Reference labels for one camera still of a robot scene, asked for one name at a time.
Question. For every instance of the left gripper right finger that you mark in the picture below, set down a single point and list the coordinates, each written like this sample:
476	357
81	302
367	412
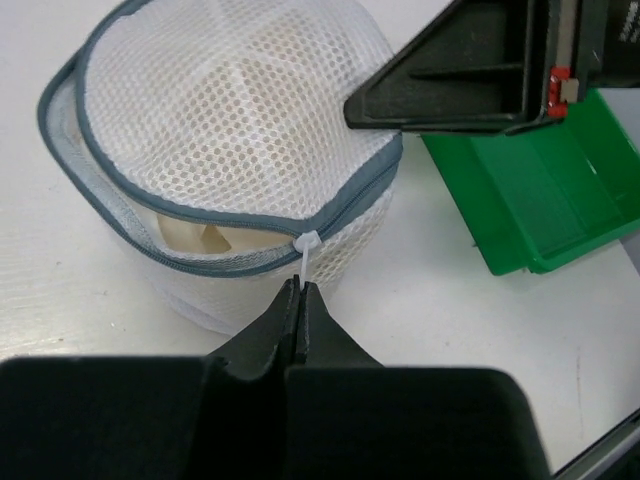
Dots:
321	341

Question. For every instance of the green plastic bin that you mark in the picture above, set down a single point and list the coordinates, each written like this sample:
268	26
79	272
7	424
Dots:
543	199

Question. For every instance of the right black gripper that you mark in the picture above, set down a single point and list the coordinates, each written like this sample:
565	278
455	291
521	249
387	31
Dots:
487	67

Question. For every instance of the white garments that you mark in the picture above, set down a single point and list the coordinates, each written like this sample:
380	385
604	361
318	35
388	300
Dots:
211	239

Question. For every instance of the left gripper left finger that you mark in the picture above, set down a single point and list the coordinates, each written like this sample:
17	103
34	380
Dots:
265	349

